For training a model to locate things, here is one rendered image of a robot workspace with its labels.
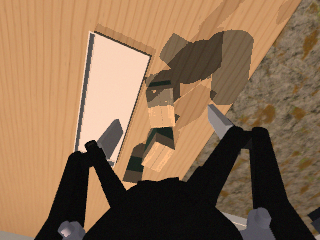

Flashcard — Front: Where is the white shallow tray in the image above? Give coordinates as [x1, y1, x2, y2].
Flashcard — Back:
[73, 31, 150, 168]

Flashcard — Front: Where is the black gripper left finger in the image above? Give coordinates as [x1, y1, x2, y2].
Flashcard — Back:
[34, 119, 142, 240]

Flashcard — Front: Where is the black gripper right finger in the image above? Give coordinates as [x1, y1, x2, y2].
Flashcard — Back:
[164, 104, 316, 240]

